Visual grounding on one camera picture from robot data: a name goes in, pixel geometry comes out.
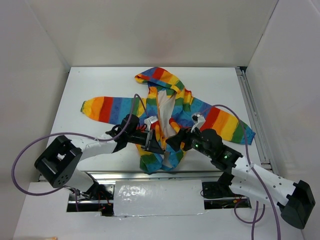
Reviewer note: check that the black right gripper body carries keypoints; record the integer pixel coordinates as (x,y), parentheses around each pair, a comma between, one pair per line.
(193,140)

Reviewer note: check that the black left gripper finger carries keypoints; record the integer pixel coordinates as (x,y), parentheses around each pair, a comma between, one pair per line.
(157,130)
(153,146)

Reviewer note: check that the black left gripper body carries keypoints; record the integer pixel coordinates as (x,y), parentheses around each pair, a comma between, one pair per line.
(140,138)

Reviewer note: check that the rainbow striped hooded jacket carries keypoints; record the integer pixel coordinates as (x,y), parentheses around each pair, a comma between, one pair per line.
(174,105)

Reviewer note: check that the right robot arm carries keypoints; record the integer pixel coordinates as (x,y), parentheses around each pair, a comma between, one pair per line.
(295,200)

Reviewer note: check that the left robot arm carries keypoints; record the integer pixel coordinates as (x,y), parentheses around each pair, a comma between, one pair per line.
(58,163)

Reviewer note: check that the white front cover panel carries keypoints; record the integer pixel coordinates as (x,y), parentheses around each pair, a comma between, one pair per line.
(158,198)

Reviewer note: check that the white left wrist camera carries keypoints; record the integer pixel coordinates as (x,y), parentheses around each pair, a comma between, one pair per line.
(149,121)

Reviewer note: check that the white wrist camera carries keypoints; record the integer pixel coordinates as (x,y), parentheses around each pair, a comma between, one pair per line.
(149,121)
(198,121)

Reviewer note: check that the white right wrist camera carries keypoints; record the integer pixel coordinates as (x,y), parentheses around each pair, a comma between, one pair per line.
(198,121)

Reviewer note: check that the aluminium frame rail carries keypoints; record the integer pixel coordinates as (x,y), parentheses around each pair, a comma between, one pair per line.
(213,85)

